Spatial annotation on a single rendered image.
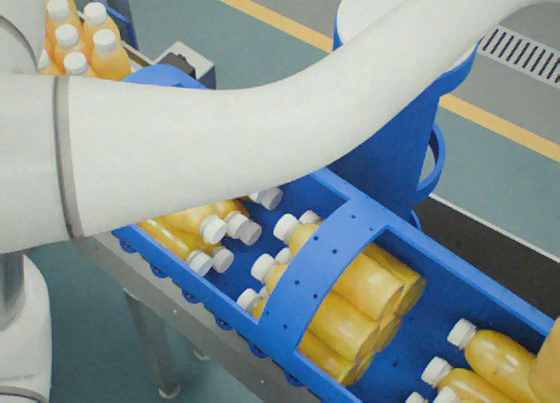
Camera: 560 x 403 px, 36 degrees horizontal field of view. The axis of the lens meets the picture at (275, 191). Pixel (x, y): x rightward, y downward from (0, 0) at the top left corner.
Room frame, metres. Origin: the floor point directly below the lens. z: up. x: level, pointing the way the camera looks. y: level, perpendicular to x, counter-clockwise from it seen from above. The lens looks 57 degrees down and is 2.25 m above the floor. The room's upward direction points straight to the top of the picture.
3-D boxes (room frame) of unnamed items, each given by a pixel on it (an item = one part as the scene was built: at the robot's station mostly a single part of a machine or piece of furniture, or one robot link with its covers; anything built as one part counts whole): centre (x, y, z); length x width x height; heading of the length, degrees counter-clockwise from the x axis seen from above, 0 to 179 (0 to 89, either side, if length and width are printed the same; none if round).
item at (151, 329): (0.80, 0.29, 0.31); 0.06 x 0.06 x 0.63; 50
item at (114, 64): (1.07, 0.31, 0.99); 0.07 x 0.07 x 0.19
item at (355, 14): (1.17, -0.26, 1.03); 0.28 x 0.28 x 0.01
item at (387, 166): (1.17, -0.26, 0.59); 0.28 x 0.28 x 0.88
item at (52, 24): (1.16, 0.41, 0.99); 0.07 x 0.07 x 0.19
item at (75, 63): (1.02, 0.36, 1.09); 0.04 x 0.04 x 0.02
